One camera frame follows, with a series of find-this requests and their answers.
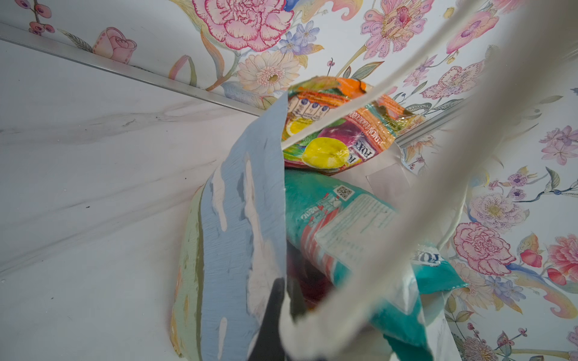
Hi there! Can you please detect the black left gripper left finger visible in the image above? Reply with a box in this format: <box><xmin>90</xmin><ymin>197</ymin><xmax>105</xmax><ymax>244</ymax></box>
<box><xmin>248</xmin><ymin>278</ymin><xmax>285</xmax><ymax>361</ymax></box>

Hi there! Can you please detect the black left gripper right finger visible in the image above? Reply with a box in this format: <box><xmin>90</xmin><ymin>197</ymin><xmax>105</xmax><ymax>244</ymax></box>
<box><xmin>287</xmin><ymin>279</ymin><xmax>307</xmax><ymax>320</ymax></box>

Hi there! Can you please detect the purple Fox's candy packet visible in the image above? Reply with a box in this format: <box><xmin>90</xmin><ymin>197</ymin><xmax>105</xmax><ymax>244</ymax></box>
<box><xmin>287</xmin><ymin>243</ymin><xmax>334</xmax><ymax>310</ymax></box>

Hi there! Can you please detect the teal Fox's candy packet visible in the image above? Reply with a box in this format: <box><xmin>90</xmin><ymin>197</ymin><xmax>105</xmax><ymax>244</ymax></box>
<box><xmin>284</xmin><ymin>169</ymin><xmax>465</xmax><ymax>360</ymax></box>

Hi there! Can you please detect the orange Fox's fruits packet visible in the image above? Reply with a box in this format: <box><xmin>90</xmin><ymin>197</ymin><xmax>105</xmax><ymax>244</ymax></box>
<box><xmin>281</xmin><ymin>76</ymin><xmax>424</xmax><ymax>175</ymax></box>

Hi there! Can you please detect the landscape print paper bag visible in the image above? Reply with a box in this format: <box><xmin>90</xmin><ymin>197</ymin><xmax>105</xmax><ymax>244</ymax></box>
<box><xmin>170</xmin><ymin>1</ymin><xmax>577</xmax><ymax>360</ymax></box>

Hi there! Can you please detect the blue toy microphone on stand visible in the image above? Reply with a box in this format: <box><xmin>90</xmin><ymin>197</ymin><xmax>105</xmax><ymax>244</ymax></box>
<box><xmin>468</xmin><ymin>168</ymin><xmax>490</xmax><ymax>188</ymax></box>

